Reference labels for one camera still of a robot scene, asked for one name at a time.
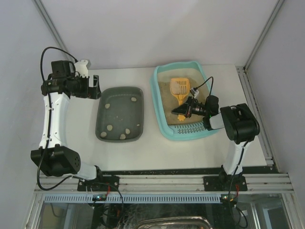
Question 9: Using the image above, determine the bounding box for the orange litter scoop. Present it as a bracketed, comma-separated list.
[170, 78, 190, 106]

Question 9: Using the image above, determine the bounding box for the teal litter box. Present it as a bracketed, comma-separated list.
[150, 61, 218, 141]

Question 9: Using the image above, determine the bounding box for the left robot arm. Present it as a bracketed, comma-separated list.
[30, 60, 101, 180]

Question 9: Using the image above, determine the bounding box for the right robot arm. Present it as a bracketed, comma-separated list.
[171, 95, 260, 191]

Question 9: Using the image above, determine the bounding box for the beige cat litter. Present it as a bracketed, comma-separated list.
[158, 79, 209, 125]

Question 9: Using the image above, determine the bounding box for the dark grey plastic tray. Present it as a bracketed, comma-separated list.
[95, 86, 144, 143]

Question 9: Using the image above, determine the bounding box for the metal bowl below table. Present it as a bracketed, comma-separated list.
[134, 216, 213, 229]

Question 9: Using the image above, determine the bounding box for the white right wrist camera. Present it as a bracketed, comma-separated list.
[190, 87, 199, 99]

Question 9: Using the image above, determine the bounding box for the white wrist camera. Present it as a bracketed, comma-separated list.
[190, 87, 199, 99]
[74, 59, 91, 78]

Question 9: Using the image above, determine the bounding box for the black right camera cable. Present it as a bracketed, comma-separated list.
[195, 76, 214, 101]

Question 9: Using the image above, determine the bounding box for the black camera cable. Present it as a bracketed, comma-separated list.
[195, 76, 214, 101]
[36, 46, 79, 191]

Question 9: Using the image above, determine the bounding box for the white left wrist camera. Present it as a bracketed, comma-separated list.
[74, 59, 91, 78]

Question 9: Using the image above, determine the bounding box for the black left camera cable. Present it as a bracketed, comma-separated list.
[36, 46, 79, 191]

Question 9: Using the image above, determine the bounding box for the aluminium mounting rail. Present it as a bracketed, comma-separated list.
[34, 173, 295, 194]

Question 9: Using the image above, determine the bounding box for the blue slotted cable duct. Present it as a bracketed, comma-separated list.
[44, 193, 222, 204]

